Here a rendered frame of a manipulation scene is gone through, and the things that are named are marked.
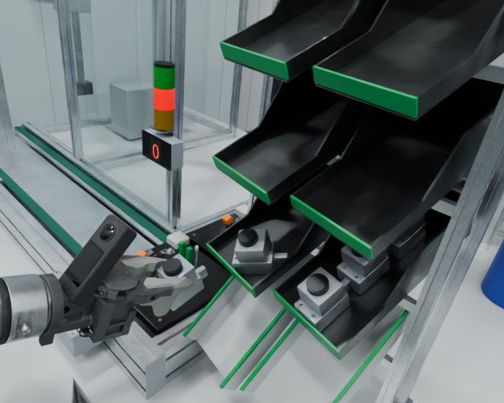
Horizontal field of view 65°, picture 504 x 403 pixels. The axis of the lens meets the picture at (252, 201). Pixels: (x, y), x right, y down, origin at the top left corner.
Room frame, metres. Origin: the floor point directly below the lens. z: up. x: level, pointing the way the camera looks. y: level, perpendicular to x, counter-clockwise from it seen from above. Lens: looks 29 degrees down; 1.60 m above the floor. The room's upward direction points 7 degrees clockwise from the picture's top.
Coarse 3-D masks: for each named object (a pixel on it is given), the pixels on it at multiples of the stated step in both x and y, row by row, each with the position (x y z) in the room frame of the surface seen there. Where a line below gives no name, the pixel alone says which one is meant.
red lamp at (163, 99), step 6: (156, 90) 0.93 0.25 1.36; (162, 90) 0.93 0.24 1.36; (168, 90) 0.93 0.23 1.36; (174, 90) 0.95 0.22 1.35; (156, 96) 0.93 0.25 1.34; (162, 96) 0.93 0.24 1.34; (168, 96) 0.93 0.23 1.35; (174, 96) 0.95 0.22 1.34; (156, 102) 0.93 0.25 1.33; (162, 102) 0.93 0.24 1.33; (168, 102) 0.93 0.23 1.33; (174, 102) 0.95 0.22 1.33; (156, 108) 0.93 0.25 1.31; (162, 108) 0.93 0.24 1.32; (168, 108) 0.93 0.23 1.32
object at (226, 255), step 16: (288, 192) 0.66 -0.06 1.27; (256, 208) 0.61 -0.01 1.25; (272, 208) 0.63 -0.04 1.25; (288, 208) 0.63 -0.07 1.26; (240, 224) 0.59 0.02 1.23; (256, 224) 0.60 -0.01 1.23; (272, 224) 0.59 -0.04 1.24; (288, 224) 0.59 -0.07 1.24; (304, 224) 0.58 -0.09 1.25; (224, 240) 0.57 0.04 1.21; (272, 240) 0.56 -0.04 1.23; (288, 240) 0.55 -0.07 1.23; (304, 240) 0.51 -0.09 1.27; (320, 240) 0.54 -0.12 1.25; (224, 256) 0.54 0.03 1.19; (304, 256) 0.52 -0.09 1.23; (272, 272) 0.48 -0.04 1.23; (256, 288) 0.46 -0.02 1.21
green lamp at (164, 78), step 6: (156, 66) 0.93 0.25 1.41; (156, 72) 0.93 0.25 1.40; (162, 72) 0.93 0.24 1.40; (168, 72) 0.93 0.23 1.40; (174, 72) 0.95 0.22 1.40; (156, 78) 0.93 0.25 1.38; (162, 78) 0.93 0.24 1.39; (168, 78) 0.93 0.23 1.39; (174, 78) 0.95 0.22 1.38; (156, 84) 0.93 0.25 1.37; (162, 84) 0.93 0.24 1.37; (168, 84) 0.93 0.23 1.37; (174, 84) 0.95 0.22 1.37
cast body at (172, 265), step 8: (176, 256) 0.51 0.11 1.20; (168, 264) 0.49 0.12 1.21; (176, 264) 0.49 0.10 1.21; (184, 264) 0.50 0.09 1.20; (160, 272) 0.48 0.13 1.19; (168, 272) 0.47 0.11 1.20; (176, 272) 0.47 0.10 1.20; (184, 272) 0.48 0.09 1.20; (192, 272) 0.49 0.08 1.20; (200, 272) 0.52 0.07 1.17; (192, 280) 0.49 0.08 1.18; (200, 280) 0.50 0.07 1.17; (192, 288) 0.49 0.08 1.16; (200, 288) 0.50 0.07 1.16; (184, 296) 0.48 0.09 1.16; (192, 296) 0.49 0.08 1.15; (176, 304) 0.47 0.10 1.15
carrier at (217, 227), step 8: (240, 208) 1.07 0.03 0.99; (240, 216) 1.05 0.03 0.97; (208, 224) 0.99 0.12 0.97; (216, 224) 0.99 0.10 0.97; (224, 224) 1.00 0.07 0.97; (232, 224) 0.96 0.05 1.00; (192, 232) 0.93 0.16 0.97; (200, 232) 0.94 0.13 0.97; (208, 232) 0.94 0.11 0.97; (216, 232) 0.95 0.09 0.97; (192, 240) 0.90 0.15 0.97; (200, 240) 0.90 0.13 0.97; (208, 240) 0.90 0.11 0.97; (200, 248) 0.87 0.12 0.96; (208, 256) 0.85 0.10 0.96
